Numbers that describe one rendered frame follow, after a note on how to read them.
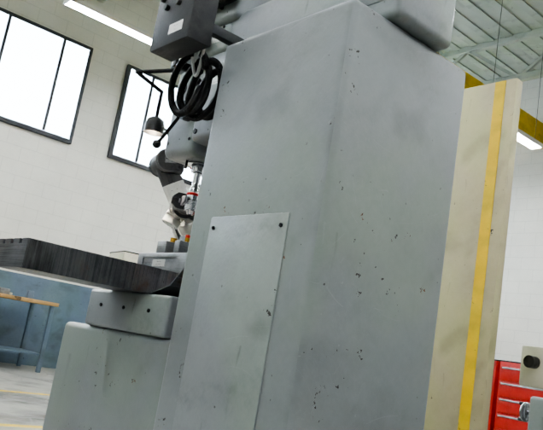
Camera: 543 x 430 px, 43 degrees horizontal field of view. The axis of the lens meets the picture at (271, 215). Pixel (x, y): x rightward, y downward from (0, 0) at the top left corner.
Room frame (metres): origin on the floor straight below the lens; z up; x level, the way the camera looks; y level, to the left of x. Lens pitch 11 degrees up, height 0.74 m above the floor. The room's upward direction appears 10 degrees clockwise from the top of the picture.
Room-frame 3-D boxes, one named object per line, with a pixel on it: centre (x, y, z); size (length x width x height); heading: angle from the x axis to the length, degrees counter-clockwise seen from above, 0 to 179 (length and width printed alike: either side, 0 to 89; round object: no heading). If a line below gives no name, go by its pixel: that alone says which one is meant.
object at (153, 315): (2.26, 0.27, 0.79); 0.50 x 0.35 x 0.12; 39
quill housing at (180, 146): (2.25, 0.27, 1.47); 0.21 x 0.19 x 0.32; 129
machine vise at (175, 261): (2.30, 0.27, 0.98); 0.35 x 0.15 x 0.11; 37
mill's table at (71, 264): (2.30, 0.22, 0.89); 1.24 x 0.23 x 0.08; 129
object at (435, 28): (1.87, -0.05, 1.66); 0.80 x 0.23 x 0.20; 39
